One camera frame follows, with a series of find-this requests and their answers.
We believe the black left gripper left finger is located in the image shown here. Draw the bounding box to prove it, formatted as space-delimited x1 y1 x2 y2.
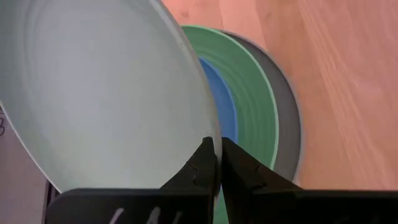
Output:
44 136 221 224

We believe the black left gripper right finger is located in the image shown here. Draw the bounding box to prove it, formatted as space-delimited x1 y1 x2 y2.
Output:
220 136 398 224

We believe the green plastic plate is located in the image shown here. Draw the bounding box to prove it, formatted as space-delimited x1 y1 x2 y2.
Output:
181 24 280 224

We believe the pale mint plastic plate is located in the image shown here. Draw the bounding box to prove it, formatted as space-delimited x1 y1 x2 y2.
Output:
0 0 223 194

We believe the blue plastic plate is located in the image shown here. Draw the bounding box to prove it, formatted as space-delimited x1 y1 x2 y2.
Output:
198 57 239 144

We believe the grey plastic plate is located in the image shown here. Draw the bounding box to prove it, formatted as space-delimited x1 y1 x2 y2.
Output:
222 29 302 183

